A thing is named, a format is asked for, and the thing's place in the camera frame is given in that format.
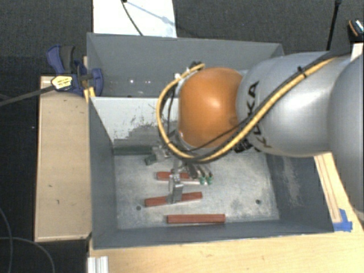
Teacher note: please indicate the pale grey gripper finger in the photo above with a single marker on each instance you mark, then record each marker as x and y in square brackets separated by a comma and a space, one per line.
[171, 190]
[178, 193]

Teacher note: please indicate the long dark green flat block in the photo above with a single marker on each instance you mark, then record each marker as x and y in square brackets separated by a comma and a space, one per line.
[132, 150]

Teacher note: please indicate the black cylinder on white bracket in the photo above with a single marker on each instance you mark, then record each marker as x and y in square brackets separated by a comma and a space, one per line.
[243, 147]

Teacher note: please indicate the grey metal bin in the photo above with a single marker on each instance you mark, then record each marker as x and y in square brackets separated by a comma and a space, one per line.
[227, 192]

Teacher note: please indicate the short dark green flat block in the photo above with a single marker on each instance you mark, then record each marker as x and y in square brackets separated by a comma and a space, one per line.
[150, 160]

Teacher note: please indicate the pale wood board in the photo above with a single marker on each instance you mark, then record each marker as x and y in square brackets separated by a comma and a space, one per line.
[62, 163]

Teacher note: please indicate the red-brown flat block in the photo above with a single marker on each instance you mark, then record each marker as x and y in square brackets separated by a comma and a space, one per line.
[163, 175]
[155, 201]
[196, 218]

